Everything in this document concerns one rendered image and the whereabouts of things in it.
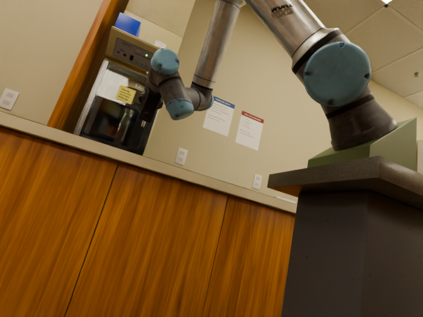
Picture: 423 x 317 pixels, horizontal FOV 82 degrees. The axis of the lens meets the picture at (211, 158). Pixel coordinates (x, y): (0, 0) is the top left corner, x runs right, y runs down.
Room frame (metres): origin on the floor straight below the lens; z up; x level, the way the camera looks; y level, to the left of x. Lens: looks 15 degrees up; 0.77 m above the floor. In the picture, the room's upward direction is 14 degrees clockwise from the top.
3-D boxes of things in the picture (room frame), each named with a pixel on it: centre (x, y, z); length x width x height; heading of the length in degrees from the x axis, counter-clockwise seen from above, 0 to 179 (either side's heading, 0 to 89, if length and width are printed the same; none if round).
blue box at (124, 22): (1.01, 0.55, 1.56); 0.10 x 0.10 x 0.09; 19
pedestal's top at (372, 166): (0.57, -0.37, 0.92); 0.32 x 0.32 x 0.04; 18
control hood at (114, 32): (1.04, 0.45, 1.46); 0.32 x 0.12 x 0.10; 109
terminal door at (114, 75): (1.09, 0.47, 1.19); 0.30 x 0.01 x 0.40; 108
